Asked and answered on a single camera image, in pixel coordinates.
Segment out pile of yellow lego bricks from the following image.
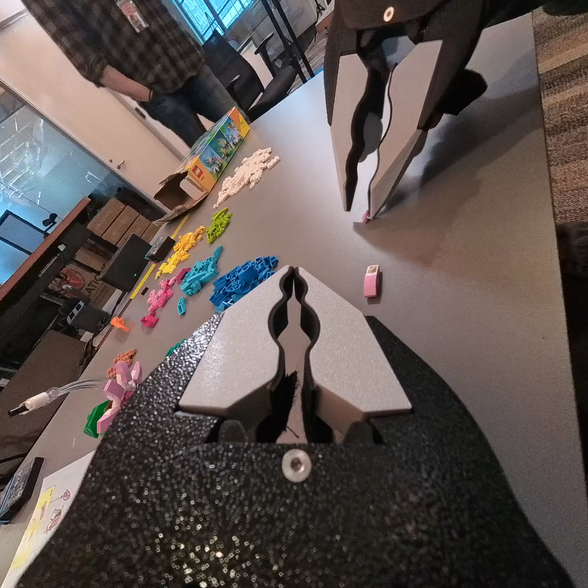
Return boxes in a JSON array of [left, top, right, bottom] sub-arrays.
[[155, 226, 206, 279]]

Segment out pile of blue lego bricks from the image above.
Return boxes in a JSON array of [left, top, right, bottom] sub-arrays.
[[209, 255, 280, 314]]

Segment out pile of magenta lego bricks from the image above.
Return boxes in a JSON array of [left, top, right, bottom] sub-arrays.
[[141, 268, 192, 330]]

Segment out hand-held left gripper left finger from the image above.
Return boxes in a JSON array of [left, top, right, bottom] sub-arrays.
[[178, 266, 295, 443]]

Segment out black office chair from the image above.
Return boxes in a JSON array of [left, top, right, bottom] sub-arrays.
[[202, 29, 305, 122]]

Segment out pink lego flower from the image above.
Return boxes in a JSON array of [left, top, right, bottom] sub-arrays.
[[96, 360, 142, 433]]

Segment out wooden sideboard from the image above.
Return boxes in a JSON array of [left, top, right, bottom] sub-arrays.
[[0, 197, 92, 304]]

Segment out stack of cardboard boxes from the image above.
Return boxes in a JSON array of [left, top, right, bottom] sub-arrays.
[[85, 197, 160, 245]]

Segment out colourful lego set box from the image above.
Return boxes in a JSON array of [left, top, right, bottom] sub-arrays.
[[154, 107, 251, 224]]

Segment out lego instruction sheet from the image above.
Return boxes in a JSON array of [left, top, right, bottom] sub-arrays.
[[8, 449, 98, 572]]

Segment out yellow tape strip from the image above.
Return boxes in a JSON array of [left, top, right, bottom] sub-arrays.
[[130, 215, 190, 300]]

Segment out pile of lime lego bricks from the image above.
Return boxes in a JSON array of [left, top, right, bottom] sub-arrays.
[[205, 207, 232, 243]]

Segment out pile of white lego bricks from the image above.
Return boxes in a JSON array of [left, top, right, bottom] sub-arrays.
[[213, 147, 281, 210]]

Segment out pile of turquoise lego bricks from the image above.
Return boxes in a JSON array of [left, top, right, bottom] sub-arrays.
[[179, 245, 225, 296]]

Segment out black box device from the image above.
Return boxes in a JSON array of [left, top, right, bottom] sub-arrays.
[[100, 233, 153, 292]]

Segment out white usb cable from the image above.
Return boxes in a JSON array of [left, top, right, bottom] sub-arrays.
[[8, 377, 109, 418]]

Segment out green lego pieces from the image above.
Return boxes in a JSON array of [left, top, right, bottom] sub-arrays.
[[84, 400, 114, 437]]

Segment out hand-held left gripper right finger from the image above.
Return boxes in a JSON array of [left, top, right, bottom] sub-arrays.
[[294, 268, 413, 444]]

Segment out small black box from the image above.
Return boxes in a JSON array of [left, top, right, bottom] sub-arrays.
[[145, 235, 175, 263]]

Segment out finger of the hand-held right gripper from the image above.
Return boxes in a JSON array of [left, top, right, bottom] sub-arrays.
[[369, 38, 456, 217], [324, 28, 374, 213]]

